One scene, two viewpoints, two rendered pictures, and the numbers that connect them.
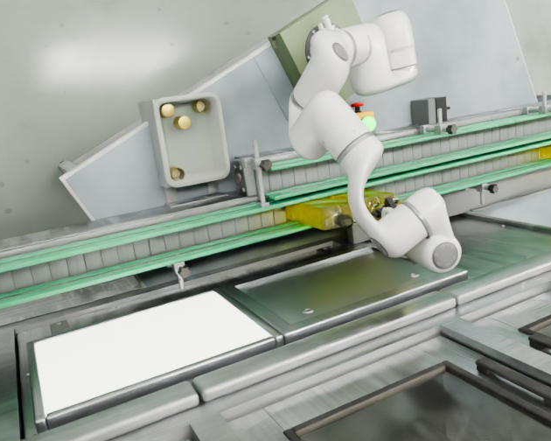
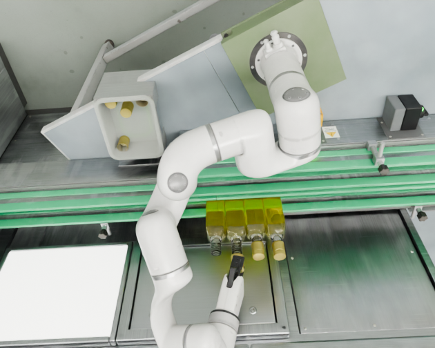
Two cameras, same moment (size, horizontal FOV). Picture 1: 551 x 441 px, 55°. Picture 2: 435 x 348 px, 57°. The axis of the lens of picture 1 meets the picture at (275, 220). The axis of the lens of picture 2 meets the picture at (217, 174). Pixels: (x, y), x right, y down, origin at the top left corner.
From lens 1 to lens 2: 0.98 m
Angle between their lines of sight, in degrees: 38
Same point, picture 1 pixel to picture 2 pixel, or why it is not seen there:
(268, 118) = (216, 103)
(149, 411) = not seen: outside the picture
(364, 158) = (159, 293)
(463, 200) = not seen: hidden behind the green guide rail
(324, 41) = (163, 170)
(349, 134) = (154, 269)
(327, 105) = (144, 237)
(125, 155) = (87, 121)
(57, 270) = not seen: hidden behind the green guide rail
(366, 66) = (240, 159)
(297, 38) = (242, 48)
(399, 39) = (293, 132)
